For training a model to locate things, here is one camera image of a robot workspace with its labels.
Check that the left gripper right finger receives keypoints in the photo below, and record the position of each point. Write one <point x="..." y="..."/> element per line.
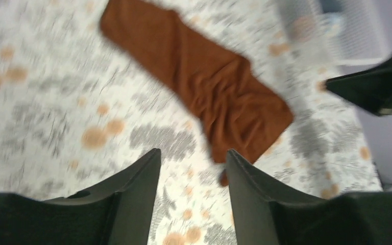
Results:
<point x="267" y="211"/>

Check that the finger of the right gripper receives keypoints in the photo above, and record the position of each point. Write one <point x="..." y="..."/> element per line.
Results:
<point x="370" y="89"/>

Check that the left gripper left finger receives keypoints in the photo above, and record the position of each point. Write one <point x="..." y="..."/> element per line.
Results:
<point x="117" y="210"/>

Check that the brown towel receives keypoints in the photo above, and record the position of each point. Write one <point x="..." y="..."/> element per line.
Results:
<point x="215" y="84"/>

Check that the white plastic basket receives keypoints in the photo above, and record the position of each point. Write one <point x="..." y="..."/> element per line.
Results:
<point x="345" y="33"/>

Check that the floral table mat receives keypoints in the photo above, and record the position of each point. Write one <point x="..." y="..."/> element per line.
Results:
<point x="75" y="110"/>

